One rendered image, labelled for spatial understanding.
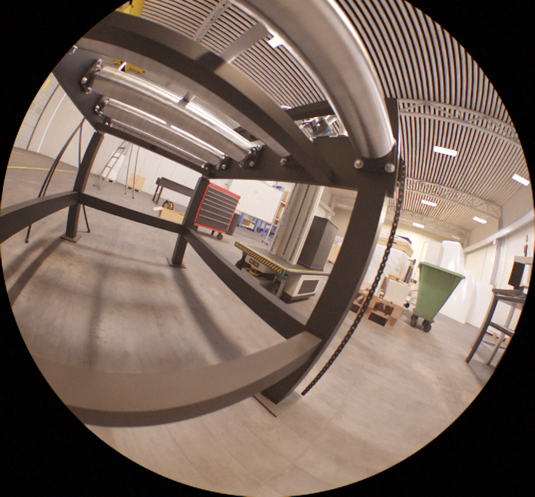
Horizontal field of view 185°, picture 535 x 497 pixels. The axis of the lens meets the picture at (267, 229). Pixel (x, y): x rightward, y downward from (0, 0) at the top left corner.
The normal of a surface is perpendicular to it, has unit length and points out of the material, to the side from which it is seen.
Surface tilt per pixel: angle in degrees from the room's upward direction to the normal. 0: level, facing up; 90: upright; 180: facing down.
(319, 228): 90
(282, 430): 0
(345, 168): 90
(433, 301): 100
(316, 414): 0
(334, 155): 90
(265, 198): 90
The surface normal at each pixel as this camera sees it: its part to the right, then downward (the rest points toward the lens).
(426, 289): -0.80, -0.11
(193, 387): 0.36, -0.93
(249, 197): 0.33, 0.13
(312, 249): -0.66, -0.25
